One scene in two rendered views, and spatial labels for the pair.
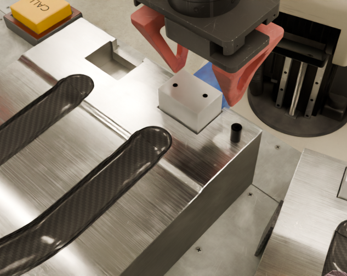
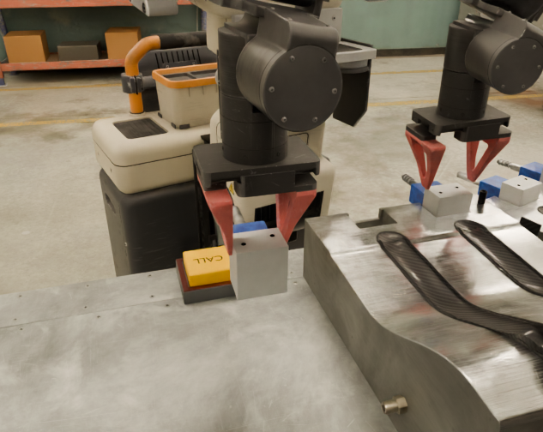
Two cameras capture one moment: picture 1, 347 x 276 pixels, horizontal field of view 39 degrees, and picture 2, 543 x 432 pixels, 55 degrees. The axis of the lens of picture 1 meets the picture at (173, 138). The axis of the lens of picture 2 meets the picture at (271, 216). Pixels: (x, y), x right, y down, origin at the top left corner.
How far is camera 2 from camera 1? 0.67 m
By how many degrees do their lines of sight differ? 50
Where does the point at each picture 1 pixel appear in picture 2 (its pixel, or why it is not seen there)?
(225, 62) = (506, 132)
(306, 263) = not seen: outside the picture
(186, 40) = (482, 134)
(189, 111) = (467, 196)
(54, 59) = (351, 240)
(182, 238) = not seen: hidden behind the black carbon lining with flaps
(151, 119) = (447, 221)
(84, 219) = (525, 273)
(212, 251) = not seen: hidden behind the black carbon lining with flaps
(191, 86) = (445, 189)
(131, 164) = (480, 243)
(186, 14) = (479, 117)
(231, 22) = (492, 112)
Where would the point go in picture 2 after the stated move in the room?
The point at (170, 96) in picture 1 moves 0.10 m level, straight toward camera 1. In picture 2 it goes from (450, 196) to (535, 214)
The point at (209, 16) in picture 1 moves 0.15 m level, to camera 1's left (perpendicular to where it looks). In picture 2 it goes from (485, 114) to (457, 153)
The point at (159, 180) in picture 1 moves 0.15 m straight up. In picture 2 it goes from (504, 234) to (533, 116)
